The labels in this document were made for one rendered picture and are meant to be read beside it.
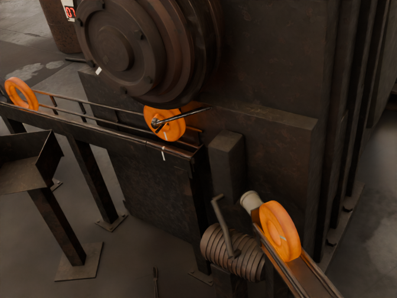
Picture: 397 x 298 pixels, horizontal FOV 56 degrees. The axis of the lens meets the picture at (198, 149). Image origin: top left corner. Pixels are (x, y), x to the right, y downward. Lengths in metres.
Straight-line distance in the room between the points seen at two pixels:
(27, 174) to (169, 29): 0.90
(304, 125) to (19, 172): 1.11
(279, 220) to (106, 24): 0.66
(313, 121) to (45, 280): 1.46
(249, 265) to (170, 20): 0.73
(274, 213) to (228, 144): 0.28
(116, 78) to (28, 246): 1.31
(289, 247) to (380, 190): 1.27
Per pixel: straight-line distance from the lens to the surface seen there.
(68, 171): 2.54
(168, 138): 1.28
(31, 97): 1.90
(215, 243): 1.23
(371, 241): 1.94
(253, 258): 1.19
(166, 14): 0.96
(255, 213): 1.06
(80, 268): 1.98
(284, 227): 0.94
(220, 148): 1.12
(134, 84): 1.06
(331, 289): 0.95
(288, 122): 1.08
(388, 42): 1.82
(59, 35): 4.14
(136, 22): 0.94
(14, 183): 1.61
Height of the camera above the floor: 1.51
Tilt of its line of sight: 39 degrees down
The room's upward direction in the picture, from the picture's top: 10 degrees counter-clockwise
